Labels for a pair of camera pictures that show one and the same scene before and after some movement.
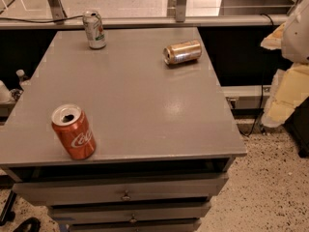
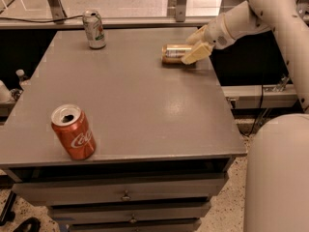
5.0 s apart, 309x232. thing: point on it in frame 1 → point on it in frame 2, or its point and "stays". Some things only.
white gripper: x=297 y=36 → x=216 y=34
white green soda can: x=96 y=32 stays
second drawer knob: x=133 y=219 stays
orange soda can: x=182 y=51 stays
